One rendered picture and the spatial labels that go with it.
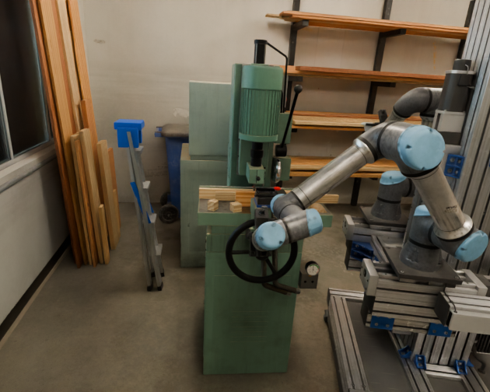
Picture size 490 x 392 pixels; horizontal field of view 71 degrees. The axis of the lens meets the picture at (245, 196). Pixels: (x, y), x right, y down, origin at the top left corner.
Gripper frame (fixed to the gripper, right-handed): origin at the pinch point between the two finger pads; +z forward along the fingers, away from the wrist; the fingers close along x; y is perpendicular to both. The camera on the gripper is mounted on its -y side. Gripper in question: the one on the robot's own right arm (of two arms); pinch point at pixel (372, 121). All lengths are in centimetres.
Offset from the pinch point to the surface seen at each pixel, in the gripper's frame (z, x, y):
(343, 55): 178, 54, -44
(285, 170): -44, -69, 13
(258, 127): -67, -85, -14
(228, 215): -75, -102, 21
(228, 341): -75, -108, 88
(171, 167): 118, -142, 46
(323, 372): -77, -60, 117
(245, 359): -75, -101, 102
